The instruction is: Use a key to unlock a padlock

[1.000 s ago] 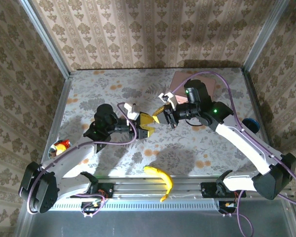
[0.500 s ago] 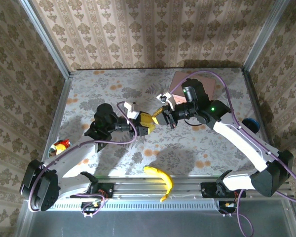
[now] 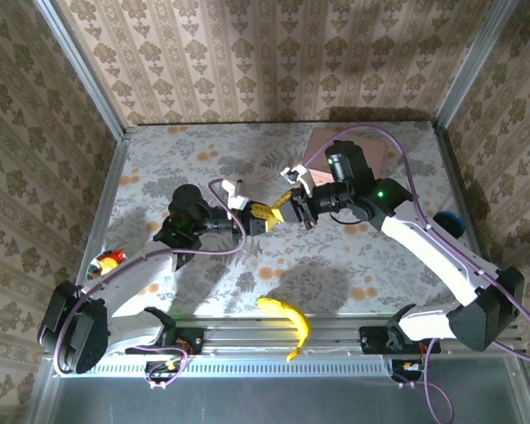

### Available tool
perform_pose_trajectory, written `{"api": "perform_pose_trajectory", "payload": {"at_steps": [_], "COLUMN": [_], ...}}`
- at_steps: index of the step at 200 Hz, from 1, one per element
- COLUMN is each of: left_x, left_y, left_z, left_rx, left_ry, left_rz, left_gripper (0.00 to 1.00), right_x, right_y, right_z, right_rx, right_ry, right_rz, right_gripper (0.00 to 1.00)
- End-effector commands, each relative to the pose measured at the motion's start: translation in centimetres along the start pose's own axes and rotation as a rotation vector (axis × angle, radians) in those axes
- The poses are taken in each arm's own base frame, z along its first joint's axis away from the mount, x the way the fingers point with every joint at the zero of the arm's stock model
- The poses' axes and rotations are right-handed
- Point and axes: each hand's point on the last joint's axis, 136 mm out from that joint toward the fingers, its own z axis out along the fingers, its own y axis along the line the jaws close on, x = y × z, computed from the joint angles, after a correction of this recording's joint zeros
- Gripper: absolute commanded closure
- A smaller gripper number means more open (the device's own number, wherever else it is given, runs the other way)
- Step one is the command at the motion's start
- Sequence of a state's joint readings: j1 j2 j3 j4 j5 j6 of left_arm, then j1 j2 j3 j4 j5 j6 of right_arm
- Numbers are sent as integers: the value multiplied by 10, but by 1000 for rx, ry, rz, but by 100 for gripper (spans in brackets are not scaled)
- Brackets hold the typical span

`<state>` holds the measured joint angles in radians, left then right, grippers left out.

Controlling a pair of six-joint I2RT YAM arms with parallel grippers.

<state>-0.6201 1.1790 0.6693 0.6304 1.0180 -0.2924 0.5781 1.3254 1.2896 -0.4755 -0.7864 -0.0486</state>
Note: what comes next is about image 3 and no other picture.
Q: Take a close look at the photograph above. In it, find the floral patterned table cover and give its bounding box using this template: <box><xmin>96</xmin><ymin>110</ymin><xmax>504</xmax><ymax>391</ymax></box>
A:
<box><xmin>84</xmin><ymin>121</ymin><xmax>491</xmax><ymax>319</ymax></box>

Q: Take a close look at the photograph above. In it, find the red yellow toy fruit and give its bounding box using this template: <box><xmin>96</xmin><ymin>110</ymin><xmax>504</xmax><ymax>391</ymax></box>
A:
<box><xmin>99</xmin><ymin>250</ymin><xmax>127</xmax><ymax>274</ymax></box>

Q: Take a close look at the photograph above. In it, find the yellow banana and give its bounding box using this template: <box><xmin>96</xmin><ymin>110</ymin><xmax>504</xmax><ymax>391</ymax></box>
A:
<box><xmin>256</xmin><ymin>296</ymin><xmax>313</xmax><ymax>364</ymax></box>

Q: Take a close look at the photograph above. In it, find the shiny metal bowl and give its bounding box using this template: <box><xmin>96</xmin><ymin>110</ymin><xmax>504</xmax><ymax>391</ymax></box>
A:
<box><xmin>87</xmin><ymin>249</ymin><xmax>127</xmax><ymax>283</ymax></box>

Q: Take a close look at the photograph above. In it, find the blue mug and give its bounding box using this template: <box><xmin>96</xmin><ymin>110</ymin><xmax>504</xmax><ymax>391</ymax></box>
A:
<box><xmin>432</xmin><ymin>210</ymin><xmax>466</xmax><ymax>240</ymax></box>

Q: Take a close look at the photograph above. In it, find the small black connector box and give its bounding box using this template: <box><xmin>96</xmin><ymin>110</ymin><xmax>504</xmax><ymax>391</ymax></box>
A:
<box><xmin>144</xmin><ymin>360</ymin><xmax>183</xmax><ymax>383</ymax></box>
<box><xmin>390</xmin><ymin>358</ymin><xmax>426</xmax><ymax>383</ymax></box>

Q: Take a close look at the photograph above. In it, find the grey metal sheet panel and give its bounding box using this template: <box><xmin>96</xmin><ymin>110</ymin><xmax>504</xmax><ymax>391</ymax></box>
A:
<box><xmin>25</xmin><ymin>356</ymin><xmax>530</xmax><ymax>424</ymax></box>

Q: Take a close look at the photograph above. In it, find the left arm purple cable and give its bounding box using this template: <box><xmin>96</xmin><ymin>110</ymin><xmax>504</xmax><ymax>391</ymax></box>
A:
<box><xmin>52</xmin><ymin>178</ymin><xmax>248</xmax><ymax>390</ymax></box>

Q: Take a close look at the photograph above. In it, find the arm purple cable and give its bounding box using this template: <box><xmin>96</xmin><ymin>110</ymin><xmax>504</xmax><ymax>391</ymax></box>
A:
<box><xmin>52</xmin><ymin>178</ymin><xmax>248</xmax><ymax>390</ymax></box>
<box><xmin>306</xmin><ymin>125</ymin><xmax>530</xmax><ymax>421</ymax></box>

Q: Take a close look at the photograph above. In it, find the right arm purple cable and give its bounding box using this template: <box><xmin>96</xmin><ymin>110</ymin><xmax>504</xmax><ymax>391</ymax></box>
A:
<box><xmin>306</xmin><ymin>125</ymin><xmax>530</xmax><ymax>421</ymax></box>

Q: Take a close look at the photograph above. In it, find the aluminium side rail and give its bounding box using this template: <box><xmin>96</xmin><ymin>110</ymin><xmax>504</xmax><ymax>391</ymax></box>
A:
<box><xmin>431</xmin><ymin>123</ymin><xmax>514</xmax><ymax>322</ymax></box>
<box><xmin>64</xmin><ymin>136</ymin><xmax>132</xmax><ymax>322</ymax></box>

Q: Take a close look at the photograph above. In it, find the wide aluminium mounting rail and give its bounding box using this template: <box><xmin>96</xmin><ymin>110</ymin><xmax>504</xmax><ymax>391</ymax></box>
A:
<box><xmin>46</xmin><ymin>314</ymin><xmax>527</xmax><ymax>357</ymax></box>

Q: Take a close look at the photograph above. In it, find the slotted grey cable duct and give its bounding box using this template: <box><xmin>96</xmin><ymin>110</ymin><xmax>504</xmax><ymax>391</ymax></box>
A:
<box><xmin>59</xmin><ymin>356</ymin><xmax>395</xmax><ymax>377</ymax></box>

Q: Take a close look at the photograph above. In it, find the aluminium frame post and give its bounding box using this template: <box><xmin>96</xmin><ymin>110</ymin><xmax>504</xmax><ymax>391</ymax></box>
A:
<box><xmin>34</xmin><ymin>0</ymin><xmax>128</xmax><ymax>141</ymax></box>
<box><xmin>431</xmin><ymin>0</ymin><xmax>521</xmax><ymax>129</ymax></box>

